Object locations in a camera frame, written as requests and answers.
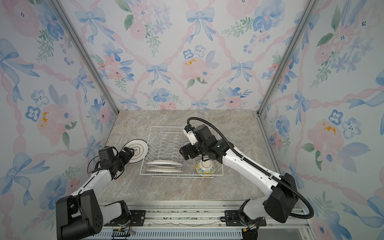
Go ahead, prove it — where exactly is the corner aluminium post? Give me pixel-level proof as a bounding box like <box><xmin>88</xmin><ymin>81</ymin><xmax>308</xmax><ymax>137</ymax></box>
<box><xmin>48</xmin><ymin>0</ymin><xmax>119</xmax><ymax>115</ymax></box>
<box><xmin>257</xmin><ymin>0</ymin><xmax>318</xmax><ymax>117</ymax></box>

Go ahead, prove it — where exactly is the white wire dish rack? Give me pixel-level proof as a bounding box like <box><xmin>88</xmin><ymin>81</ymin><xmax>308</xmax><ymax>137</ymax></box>
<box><xmin>139</xmin><ymin>125</ymin><xmax>224</xmax><ymax>178</ymax></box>

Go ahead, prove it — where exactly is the clear glass near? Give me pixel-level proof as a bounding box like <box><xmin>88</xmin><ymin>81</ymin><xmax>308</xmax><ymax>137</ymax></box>
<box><xmin>185</xmin><ymin>159</ymin><xmax>196</xmax><ymax>167</ymax></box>

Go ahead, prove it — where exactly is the right corner aluminium post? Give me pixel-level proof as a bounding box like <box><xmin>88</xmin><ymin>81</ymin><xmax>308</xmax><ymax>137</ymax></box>
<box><xmin>257</xmin><ymin>0</ymin><xmax>318</xmax><ymax>117</ymax></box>

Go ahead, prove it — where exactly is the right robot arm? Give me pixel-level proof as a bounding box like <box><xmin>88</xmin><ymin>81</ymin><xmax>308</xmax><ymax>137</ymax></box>
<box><xmin>180</xmin><ymin>125</ymin><xmax>299</xmax><ymax>225</ymax></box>

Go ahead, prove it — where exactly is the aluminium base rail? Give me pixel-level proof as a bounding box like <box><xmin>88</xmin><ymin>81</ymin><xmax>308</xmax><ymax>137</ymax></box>
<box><xmin>55</xmin><ymin>200</ymin><xmax>316</xmax><ymax>240</ymax></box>

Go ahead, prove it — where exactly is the left corner aluminium post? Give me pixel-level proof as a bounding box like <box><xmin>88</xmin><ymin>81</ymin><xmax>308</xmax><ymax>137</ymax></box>
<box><xmin>48</xmin><ymin>0</ymin><xmax>119</xmax><ymax>115</ymax></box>

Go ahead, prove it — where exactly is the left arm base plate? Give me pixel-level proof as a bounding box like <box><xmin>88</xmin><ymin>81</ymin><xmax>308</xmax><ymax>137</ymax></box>
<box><xmin>104</xmin><ymin>210</ymin><xmax>147</xmax><ymax>228</ymax></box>

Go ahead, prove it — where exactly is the watermelon pattern plate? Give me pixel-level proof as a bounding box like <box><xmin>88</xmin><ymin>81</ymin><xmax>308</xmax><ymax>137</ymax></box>
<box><xmin>146</xmin><ymin>160</ymin><xmax>183</xmax><ymax>168</ymax></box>

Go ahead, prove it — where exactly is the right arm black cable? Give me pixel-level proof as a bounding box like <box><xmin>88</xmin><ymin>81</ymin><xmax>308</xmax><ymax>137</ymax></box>
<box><xmin>186</xmin><ymin>116</ymin><xmax>315</xmax><ymax>220</ymax></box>

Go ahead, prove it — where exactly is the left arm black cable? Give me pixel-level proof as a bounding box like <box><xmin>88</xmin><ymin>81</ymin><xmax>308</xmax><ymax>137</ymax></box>
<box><xmin>86</xmin><ymin>146</ymin><xmax>121</xmax><ymax>181</ymax></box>

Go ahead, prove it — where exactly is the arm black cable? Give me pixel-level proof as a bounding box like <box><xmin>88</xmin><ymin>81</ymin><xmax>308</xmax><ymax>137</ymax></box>
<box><xmin>186</xmin><ymin>116</ymin><xmax>315</xmax><ymax>220</ymax></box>
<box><xmin>86</xmin><ymin>146</ymin><xmax>121</xmax><ymax>181</ymax></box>

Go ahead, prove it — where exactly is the yellow blue floral bowl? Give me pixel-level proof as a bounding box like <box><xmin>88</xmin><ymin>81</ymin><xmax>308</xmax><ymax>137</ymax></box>
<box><xmin>195</xmin><ymin>160</ymin><xmax>216</xmax><ymax>177</ymax></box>

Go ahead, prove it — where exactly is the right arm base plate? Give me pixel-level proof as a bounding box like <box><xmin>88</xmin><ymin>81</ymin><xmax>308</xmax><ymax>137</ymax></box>
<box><xmin>220</xmin><ymin>210</ymin><xmax>267</xmax><ymax>227</ymax></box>

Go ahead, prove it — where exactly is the white plate dark rim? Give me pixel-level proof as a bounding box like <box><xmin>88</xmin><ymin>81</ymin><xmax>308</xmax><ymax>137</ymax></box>
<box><xmin>122</xmin><ymin>139</ymin><xmax>149</xmax><ymax>164</ymax></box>

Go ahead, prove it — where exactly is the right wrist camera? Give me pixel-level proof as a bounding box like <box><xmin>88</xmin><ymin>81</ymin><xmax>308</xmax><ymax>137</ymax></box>
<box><xmin>183</xmin><ymin>129</ymin><xmax>198</xmax><ymax>146</ymax></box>

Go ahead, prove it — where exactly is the plain white plate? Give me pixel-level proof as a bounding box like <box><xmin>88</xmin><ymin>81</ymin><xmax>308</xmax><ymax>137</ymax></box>
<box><xmin>146</xmin><ymin>167</ymin><xmax>184</xmax><ymax>174</ymax></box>

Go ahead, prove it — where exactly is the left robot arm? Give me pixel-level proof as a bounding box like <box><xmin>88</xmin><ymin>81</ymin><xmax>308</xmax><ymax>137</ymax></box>
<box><xmin>56</xmin><ymin>147</ymin><xmax>135</xmax><ymax>240</ymax></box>

